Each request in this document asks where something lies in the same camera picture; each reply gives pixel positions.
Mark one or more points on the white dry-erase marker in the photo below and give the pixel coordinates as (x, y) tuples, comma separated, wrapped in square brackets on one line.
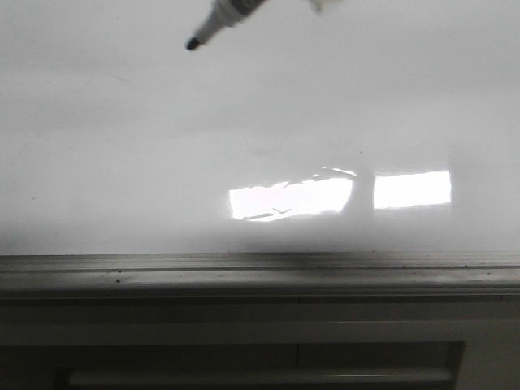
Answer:
[(223, 14)]

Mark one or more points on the white whiteboard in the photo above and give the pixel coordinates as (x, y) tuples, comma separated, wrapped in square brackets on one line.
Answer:
[(373, 126)]

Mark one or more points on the aluminium whiteboard tray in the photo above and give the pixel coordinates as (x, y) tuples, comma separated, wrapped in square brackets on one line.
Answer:
[(300, 274)]

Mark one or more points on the grey cabinet below whiteboard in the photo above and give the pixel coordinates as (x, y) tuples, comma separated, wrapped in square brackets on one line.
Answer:
[(454, 343)]

